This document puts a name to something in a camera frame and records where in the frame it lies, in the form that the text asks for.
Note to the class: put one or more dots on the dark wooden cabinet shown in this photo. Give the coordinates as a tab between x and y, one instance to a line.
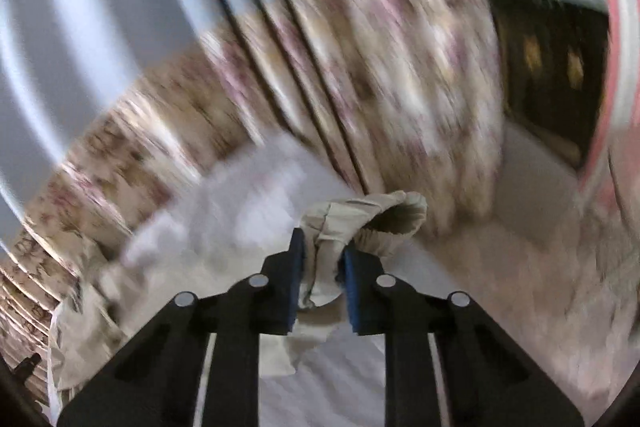
545	67

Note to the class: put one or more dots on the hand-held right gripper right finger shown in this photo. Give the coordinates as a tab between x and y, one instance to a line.
350	287

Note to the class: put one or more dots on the floral curtain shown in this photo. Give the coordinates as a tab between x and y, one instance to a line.
400	72

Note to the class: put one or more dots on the pale printed bed sheet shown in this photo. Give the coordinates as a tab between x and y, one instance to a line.
240	227

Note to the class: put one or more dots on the beige garment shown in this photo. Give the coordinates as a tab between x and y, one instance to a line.
325	227

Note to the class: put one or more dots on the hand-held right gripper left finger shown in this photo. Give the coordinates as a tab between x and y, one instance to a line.
298	277

